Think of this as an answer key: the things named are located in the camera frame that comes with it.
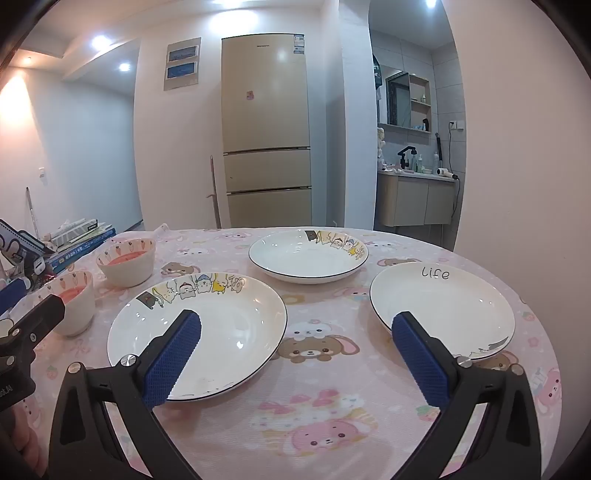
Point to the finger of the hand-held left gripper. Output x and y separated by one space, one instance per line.
11 293
41 316

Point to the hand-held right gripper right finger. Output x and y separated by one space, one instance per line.
420 364

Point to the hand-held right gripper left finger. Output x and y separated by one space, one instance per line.
175 355

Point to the cartoon animal print plate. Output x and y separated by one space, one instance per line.
300 258
231 323

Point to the white plate with lettering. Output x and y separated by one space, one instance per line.
452 309

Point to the person's left hand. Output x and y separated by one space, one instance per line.
25 438

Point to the blue-grey patterned case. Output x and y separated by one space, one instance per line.
18 240

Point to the blue book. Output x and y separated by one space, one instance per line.
76 258

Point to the metal pole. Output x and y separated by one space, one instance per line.
31 212

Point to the grey striped book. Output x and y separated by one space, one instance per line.
74 228

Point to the pink cartoon printed tablecloth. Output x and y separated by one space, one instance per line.
323 392

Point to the green book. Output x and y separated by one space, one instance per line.
99 233

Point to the wooden broom stick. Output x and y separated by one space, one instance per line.
213 194

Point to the beige vanity cabinet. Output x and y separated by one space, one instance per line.
411 198

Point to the white hair dryer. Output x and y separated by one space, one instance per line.
444 172

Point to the black faucet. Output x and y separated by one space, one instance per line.
406 157

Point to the black hanging hair tool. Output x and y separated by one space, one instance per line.
438 145

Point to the white plush toy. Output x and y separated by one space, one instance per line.
381 143

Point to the beige refrigerator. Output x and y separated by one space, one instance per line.
265 138

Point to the round ceiling light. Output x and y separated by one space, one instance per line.
123 67
99 42
431 3

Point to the bathroom mirror cabinet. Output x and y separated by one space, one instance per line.
397 99

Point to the dark hanging clothing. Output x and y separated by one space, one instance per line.
376 69

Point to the white wall switch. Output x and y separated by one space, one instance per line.
42 174

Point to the white wall socket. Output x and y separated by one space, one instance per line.
455 124

